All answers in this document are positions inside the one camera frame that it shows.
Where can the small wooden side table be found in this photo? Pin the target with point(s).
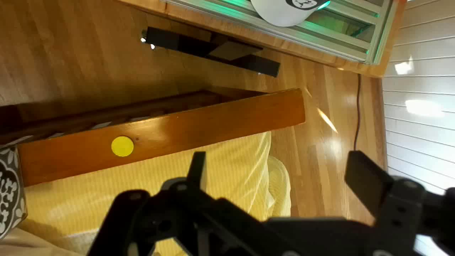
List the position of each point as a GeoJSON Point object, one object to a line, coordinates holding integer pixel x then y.
{"type": "Point", "coordinates": [237, 25]}

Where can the black metal bar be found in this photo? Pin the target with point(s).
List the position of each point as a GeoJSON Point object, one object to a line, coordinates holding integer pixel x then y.
{"type": "Point", "coordinates": [190, 42]}

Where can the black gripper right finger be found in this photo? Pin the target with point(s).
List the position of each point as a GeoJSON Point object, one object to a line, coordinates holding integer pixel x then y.
{"type": "Point", "coordinates": [403, 203]}

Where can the yellow token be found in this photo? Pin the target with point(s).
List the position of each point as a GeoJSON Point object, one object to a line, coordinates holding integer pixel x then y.
{"type": "Point", "coordinates": [123, 146]}

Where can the yellow striped bed sheet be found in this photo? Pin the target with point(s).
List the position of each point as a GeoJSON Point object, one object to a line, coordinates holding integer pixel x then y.
{"type": "Point", "coordinates": [222, 175]}

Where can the wooden bunk bed frame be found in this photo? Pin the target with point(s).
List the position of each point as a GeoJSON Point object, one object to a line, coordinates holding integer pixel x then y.
{"type": "Point", "coordinates": [200, 128]}

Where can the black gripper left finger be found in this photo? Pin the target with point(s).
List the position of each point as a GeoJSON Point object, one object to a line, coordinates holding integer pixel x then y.
{"type": "Point", "coordinates": [143, 222]}

